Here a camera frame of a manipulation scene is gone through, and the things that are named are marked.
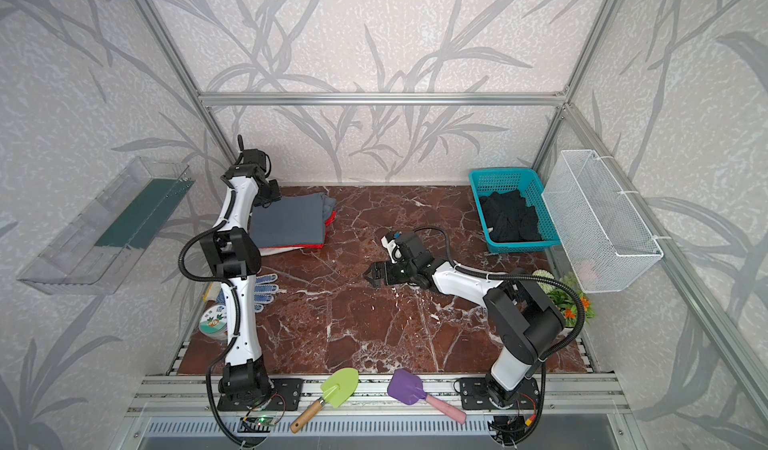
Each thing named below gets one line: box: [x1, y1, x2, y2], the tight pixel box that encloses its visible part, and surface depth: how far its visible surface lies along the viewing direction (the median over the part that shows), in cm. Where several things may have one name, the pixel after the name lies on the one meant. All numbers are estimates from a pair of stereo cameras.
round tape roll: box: [198, 304, 228, 337], surface depth 80 cm
